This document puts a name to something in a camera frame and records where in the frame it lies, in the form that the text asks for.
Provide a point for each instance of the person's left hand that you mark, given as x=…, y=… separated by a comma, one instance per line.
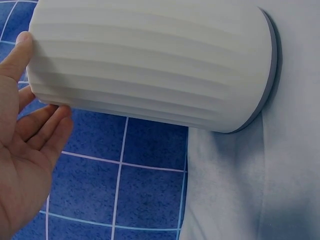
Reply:
x=17, y=170

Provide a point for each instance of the white ribbed container grey base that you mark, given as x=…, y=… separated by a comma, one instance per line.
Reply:
x=150, y=62

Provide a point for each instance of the person's left thumb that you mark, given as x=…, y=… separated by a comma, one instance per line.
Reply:
x=18, y=53

